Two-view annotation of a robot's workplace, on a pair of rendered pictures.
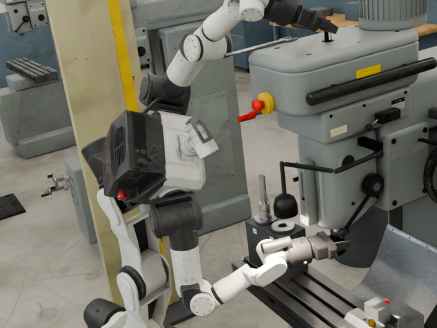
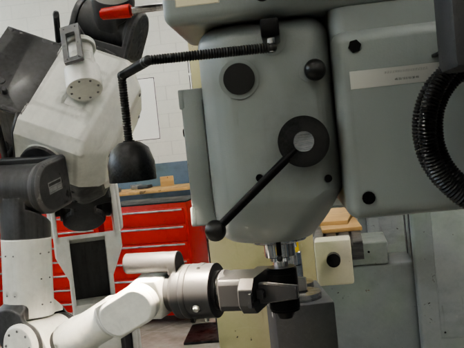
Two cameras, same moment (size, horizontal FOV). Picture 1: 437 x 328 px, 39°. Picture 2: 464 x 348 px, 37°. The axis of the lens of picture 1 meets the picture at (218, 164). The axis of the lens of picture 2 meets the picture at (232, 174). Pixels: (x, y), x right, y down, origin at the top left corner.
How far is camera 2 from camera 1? 1.44 m
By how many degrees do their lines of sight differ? 36
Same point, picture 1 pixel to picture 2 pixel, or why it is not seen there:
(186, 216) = (15, 179)
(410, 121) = (409, 11)
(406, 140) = (396, 52)
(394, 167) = (362, 110)
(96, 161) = not seen: hidden behind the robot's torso
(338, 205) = (225, 175)
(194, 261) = (21, 263)
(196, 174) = (76, 129)
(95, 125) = not seen: hidden behind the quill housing
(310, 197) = (195, 163)
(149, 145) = (16, 74)
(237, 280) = (84, 318)
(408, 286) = not seen: outside the picture
